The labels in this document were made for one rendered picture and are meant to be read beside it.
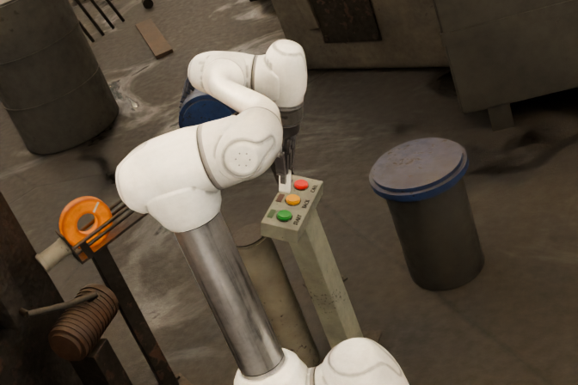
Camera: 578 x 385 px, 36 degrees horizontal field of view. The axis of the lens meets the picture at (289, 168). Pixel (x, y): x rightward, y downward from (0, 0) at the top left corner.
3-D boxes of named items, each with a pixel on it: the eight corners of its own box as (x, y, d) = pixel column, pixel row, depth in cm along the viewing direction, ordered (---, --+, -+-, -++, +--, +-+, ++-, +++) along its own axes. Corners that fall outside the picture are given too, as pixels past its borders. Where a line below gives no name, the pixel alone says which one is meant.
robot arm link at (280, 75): (309, 88, 227) (258, 85, 228) (310, 34, 217) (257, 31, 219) (304, 111, 218) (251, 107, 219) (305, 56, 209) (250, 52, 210)
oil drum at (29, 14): (7, 160, 511) (-71, 21, 468) (60, 108, 556) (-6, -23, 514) (89, 150, 484) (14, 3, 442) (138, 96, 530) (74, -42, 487)
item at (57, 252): (43, 268, 258) (32, 253, 255) (68, 249, 261) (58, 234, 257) (49, 275, 253) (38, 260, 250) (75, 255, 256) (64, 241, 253)
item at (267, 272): (279, 375, 282) (223, 248, 257) (292, 348, 291) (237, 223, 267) (313, 375, 277) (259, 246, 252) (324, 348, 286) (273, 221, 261)
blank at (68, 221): (95, 252, 264) (99, 255, 261) (49, 236, 255) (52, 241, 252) (117, 204, 264) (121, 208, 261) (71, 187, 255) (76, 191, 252)
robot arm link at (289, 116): (262, 104, 220) (262, 124, 224) (297, 111, 218) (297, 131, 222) (274, 87, 227) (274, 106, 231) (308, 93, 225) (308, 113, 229)
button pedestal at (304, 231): (317, 381, 274) (251, 223, 245) (339, 326, 293) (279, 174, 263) (365, 381, 267) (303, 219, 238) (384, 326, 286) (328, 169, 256)
